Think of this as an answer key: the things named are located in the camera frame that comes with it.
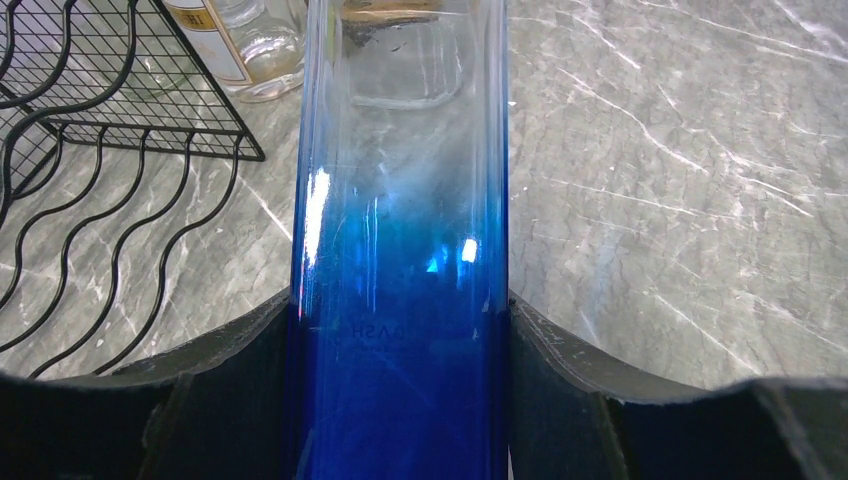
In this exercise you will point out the black wire wine rack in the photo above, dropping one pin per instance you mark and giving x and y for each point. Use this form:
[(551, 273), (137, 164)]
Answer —
[(119, 155)]

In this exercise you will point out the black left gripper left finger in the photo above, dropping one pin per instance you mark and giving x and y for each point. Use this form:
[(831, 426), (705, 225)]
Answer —
[(211, 408)]

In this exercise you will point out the dark bottle black capsule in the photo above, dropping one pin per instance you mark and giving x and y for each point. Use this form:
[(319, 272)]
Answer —
[(254, 49)]

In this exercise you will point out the blue glass bottle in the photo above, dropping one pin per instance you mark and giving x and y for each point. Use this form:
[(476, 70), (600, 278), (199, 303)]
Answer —
[(398, 324)]

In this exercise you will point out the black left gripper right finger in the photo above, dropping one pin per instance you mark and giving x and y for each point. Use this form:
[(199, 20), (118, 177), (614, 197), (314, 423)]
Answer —
[(579, 413)]

